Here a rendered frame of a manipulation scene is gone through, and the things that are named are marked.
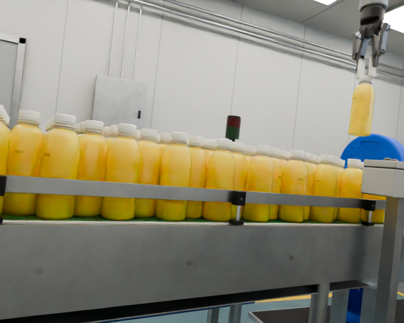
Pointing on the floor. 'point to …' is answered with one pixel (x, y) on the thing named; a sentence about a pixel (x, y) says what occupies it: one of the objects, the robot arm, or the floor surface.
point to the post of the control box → (390, 260)
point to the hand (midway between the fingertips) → (366, 68)
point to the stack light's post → (213, 315)
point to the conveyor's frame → (168, 267)
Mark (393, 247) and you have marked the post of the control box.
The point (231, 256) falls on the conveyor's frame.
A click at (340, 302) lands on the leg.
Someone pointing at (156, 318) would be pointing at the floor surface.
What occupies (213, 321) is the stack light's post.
